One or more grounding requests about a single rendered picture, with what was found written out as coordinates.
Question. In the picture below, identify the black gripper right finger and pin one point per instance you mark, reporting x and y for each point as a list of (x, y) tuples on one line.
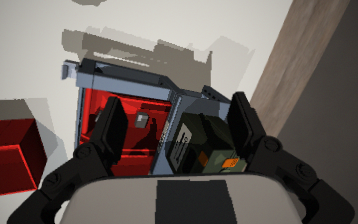
[(323, 204)]

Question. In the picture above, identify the red open-front bin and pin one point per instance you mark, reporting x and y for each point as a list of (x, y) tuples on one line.
[(25, 144), (137, 139), (131, 162)]

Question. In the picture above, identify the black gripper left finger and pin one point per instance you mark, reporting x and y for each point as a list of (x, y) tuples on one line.
[(92, 160)]

